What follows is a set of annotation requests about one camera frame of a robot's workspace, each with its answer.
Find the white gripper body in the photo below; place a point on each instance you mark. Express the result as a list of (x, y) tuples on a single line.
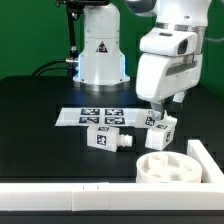
[(169, 64)]

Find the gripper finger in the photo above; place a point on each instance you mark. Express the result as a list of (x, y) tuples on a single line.
[(158, 111), (179, 97)]

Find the white round stool seat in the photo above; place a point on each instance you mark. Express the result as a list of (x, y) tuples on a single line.
[(168, 167)]

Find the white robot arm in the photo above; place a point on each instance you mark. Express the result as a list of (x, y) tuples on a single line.
[(101, 63)]

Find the white marker sheet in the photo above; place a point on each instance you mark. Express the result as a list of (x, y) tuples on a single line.
[(119, 117)]

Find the white L-shaped fence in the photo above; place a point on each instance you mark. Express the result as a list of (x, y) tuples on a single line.
[(206, 195)]

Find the black camera stand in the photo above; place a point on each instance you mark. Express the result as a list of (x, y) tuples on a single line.
[(74, 9)]

